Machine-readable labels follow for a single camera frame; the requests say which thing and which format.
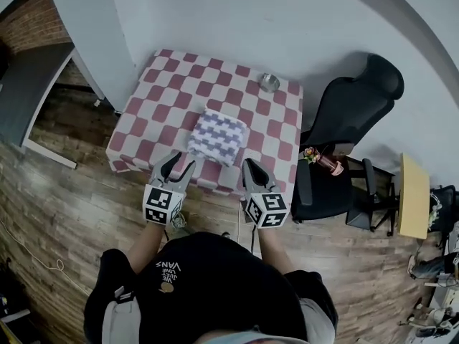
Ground black mesh office chair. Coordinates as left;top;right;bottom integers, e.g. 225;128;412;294
290;52;406;226

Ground round metal ashtray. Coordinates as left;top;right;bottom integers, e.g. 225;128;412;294
258;72;282;94

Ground pink vase with flowers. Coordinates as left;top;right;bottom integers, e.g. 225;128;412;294
303;145;346;177

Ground long white floor cable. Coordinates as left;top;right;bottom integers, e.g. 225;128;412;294
0;219;93;299

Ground grey shoulder strap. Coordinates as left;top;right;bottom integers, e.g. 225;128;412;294
102;288;143;344
299;297;338;344

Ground yellow wooden desk board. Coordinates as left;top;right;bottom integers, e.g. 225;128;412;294
398;152;431;240

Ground person's right forearm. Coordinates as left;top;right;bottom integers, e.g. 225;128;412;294
257;225;299;276

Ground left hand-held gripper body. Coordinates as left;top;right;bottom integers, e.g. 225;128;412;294
142;176;187;226

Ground person's black shirt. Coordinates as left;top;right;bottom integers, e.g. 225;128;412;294
83;231;340;344

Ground red white checked tablecloth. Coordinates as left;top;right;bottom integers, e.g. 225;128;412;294
105;48;305;197

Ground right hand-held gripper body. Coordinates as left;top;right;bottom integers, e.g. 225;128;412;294
243;186;290;230

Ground person's left forearm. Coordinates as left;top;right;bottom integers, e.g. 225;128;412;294
127;221;166;275

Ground black metal rack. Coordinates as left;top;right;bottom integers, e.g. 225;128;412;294
345;155;399;238

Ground grey table with white legs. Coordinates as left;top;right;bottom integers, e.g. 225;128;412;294
0;42;107;171

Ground purple white checkered cloth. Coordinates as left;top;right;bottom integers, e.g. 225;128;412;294
186;107;250;168

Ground brown box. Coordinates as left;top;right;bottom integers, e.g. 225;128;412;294
331;142;356;158

